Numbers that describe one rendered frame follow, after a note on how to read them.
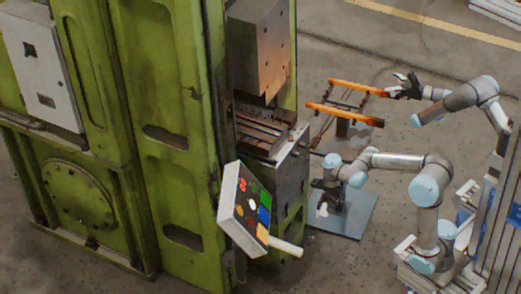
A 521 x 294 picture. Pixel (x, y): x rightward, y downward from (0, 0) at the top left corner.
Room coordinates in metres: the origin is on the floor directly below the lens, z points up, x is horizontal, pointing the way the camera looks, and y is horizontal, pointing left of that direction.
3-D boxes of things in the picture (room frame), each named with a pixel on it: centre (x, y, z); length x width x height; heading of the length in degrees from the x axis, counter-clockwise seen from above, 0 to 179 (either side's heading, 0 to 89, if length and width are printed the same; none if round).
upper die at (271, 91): (2.83, 0.09, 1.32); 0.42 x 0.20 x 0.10; 59
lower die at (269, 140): (2.83, 0.09, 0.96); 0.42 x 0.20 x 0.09; 59
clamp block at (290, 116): (2.90, -0.13, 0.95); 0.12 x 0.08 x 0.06; 59
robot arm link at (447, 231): (2.02, -0.77, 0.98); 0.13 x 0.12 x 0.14; 140
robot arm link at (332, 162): (2.25, -0.31, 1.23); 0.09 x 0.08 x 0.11; 50
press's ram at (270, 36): (2.86, 0.07, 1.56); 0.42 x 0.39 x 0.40; 59
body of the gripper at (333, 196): (2.24, -0.31, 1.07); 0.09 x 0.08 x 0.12; 42
